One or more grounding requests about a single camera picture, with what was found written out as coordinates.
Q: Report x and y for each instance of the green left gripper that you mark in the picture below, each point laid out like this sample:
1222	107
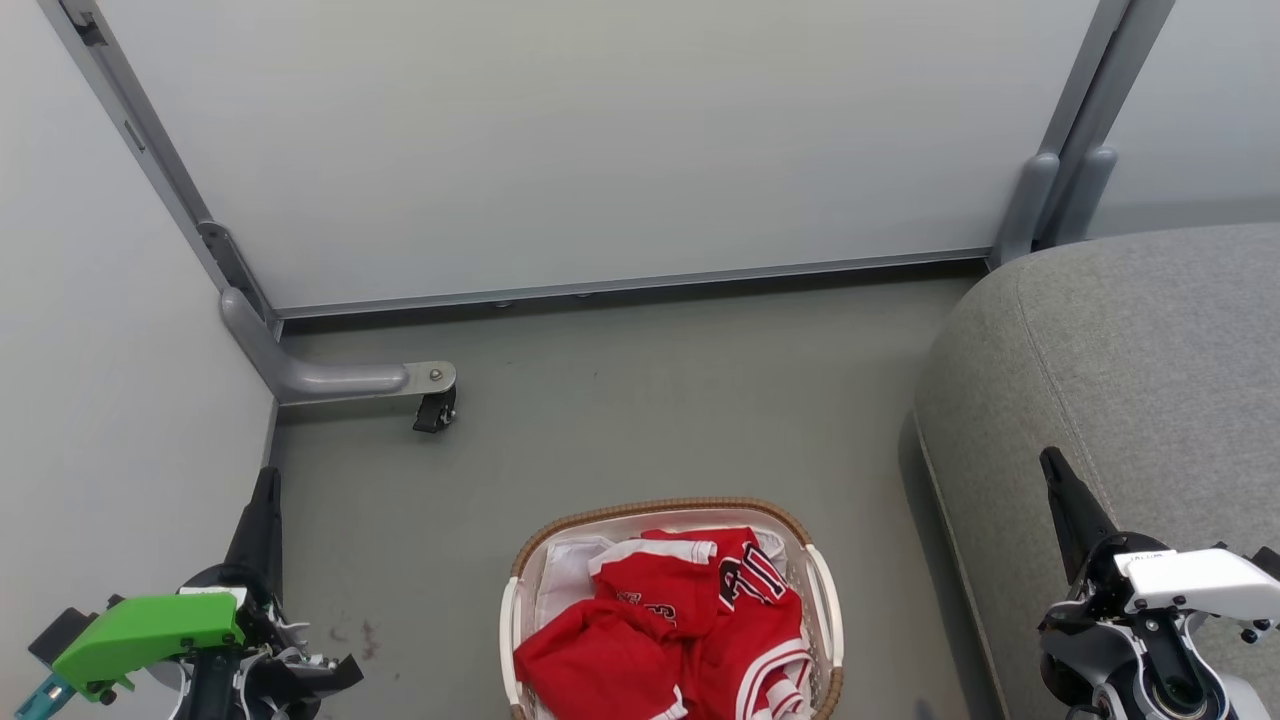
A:
150	625

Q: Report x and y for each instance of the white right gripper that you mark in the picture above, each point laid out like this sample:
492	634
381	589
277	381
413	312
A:
1200	585

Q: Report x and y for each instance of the red basketball jersey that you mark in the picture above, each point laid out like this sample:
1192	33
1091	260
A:
600	660

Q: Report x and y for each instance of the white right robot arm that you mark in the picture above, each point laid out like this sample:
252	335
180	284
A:
1075	650

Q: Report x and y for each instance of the grey fabric sofa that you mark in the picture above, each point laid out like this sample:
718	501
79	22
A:
1150	350

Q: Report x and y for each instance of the grey metal partition foot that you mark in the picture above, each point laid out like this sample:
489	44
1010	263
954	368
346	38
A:
330	380

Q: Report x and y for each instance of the black caster wheel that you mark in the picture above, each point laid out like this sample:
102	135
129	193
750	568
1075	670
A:
435	412

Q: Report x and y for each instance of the white basket with brown rim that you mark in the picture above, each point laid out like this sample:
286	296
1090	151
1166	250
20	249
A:
825	600

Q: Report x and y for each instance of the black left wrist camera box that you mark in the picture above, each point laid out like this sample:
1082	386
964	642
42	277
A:
60	630

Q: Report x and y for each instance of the grey partition foot bracket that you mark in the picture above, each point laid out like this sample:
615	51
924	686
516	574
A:
1085	195
1025	210

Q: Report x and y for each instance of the white partition panel metal frame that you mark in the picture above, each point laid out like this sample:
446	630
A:
600	150

